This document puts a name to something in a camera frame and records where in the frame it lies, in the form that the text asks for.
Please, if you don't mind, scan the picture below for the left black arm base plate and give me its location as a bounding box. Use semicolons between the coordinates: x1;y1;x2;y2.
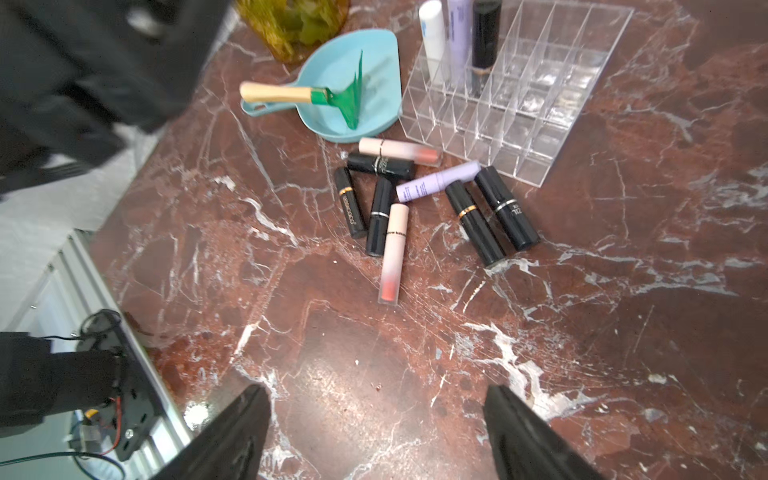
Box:
1;309;162;461

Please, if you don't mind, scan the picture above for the clear acrylic lipstick organizer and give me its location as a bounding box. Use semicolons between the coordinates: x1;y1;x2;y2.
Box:
400;1;634;187

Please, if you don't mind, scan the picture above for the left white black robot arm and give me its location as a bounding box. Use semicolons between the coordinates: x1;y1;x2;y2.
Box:
1;1;230;193

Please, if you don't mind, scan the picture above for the pink lip gloss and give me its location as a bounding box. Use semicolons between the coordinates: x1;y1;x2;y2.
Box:
358;138;442;167
379;203;409;305

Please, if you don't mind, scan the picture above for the green brush wooden handle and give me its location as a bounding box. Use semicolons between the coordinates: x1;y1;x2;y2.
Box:
239;52;364;130

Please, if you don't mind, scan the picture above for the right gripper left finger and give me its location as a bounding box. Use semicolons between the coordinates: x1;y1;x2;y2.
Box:
155;384;271;480

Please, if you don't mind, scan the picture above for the artificial plant in amber vase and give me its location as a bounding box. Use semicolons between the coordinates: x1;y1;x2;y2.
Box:
235;0;349;64

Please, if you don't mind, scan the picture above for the white lip balm tube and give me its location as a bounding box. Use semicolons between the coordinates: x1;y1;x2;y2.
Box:
418;0;446;86

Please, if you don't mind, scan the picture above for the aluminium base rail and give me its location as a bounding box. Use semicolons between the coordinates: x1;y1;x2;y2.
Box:
10;230;192;479

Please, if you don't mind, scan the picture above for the lavender lip balm tube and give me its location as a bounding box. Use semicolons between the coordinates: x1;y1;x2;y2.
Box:
447;0;472;87

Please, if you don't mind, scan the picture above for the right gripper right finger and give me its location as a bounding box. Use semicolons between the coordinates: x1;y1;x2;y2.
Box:
483;385;603;480

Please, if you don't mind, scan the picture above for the black lipstick horizontal top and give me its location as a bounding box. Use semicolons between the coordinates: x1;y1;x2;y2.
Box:
347;152;416;181

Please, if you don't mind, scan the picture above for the small lavender lip tube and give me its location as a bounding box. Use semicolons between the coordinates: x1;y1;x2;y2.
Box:
396;161;481;203

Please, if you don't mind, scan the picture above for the black lipstick gold band right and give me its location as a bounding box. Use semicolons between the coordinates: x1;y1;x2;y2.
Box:
445;181;506;267

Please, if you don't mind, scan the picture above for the teal plastic dustpan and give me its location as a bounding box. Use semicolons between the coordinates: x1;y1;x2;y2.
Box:
239;29;402;143

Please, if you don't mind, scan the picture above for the black lipstick silver band right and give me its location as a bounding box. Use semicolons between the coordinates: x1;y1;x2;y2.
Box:
474;166;540;252

